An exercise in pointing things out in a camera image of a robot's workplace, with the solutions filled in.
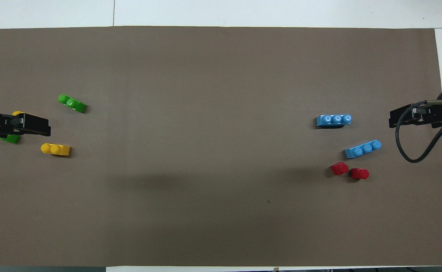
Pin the brown table mat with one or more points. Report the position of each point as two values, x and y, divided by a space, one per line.
213 113

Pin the red one-stud toy brick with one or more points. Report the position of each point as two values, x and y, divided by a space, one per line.
339 168
359 173

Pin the green two-stud toy brick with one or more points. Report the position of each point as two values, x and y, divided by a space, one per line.
11 139
71 103

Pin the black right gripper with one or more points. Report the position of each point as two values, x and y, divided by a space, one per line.
434 115

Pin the blue three-stud toy brick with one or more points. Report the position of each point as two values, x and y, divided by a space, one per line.
362 149
334 120

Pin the yellow two-stud toy brick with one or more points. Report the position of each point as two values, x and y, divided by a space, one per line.
17 113
55 149

